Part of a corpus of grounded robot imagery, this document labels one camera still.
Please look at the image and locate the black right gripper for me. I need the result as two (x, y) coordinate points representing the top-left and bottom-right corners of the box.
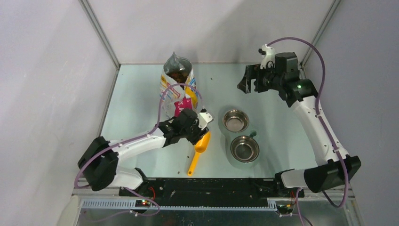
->
(238, 62), (283, 93)

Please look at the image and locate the yellow plastic scoop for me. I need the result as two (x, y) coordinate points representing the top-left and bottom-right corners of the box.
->
(187, 131), (211, 177)

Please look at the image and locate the colourful pet food bag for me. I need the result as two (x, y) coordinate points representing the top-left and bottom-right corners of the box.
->
(160, 53), (199, 118)

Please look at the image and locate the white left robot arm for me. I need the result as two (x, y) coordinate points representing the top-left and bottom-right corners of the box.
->
(77, 109), (214, 196)

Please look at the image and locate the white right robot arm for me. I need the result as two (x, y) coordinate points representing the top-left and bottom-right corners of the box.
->
(237, 52), (361, 197)

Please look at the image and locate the far steel bowl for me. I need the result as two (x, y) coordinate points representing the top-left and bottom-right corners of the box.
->
(223, 109), (249, 132)

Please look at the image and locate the steel bowl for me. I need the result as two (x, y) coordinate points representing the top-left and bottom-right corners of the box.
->
(230, 136), (260, 163)
(223, 109), (249, 132)

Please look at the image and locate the near steel bowl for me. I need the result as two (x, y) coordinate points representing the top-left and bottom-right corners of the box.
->
(230, 136), (260, 163)

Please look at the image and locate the small green object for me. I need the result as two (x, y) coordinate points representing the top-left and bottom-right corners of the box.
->
(249, 130), (257, 137)

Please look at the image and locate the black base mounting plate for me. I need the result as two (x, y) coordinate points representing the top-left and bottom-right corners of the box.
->
(135, 178), (297, 207)

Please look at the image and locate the left circuit board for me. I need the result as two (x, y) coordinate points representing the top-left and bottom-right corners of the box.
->
(135, 199), (152, 208)

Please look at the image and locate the circuit board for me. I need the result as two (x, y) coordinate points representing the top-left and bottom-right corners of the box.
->
(276, 204), (295, 215)
(135, 199), (152, 208)

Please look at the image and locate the right circuit board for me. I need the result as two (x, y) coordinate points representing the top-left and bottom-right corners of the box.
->
(276, 204), (295, 215)

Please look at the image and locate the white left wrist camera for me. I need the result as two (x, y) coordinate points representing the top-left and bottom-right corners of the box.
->
(198, 108), (214, 130)

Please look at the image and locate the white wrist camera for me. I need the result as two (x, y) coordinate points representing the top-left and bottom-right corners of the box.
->
(198, 108), (214, 130)
(258, 44), (276, 69)

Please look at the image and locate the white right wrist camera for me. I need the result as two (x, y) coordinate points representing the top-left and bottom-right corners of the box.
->
(258, 44), (276, 69)

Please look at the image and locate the aluminium frame rail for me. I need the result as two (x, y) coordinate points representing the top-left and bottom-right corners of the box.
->
(72, 177), (356, 210)

